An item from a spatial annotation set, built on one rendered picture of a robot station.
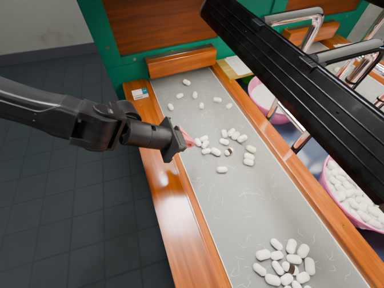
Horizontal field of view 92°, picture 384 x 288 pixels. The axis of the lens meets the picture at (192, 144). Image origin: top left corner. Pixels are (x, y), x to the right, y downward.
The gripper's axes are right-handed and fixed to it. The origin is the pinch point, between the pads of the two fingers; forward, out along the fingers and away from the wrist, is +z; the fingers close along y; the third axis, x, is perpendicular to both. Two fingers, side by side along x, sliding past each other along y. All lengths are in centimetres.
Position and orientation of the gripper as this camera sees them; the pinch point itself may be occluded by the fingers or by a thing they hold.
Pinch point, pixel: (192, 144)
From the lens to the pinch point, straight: 51.6
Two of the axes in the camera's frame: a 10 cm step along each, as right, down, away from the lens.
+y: -3.6, -7.8, 5.2
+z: 7.1, 1.3, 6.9
